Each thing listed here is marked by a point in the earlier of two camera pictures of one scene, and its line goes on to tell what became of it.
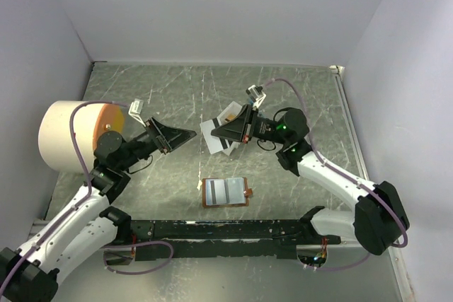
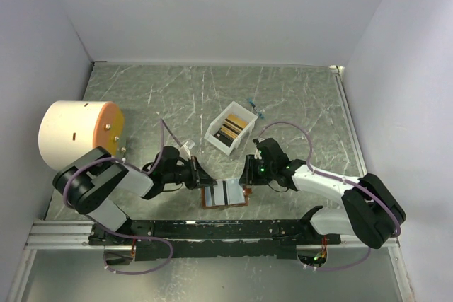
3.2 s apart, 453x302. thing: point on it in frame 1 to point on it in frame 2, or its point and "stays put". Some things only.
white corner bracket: [340, 68] stays put
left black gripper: [168, 138] to [197, 172]
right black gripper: [241, 128] to [248, 177]
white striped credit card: [214, 143] to [221, 192]
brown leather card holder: [225, 192] stays put
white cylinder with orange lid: [56, 146] stays put
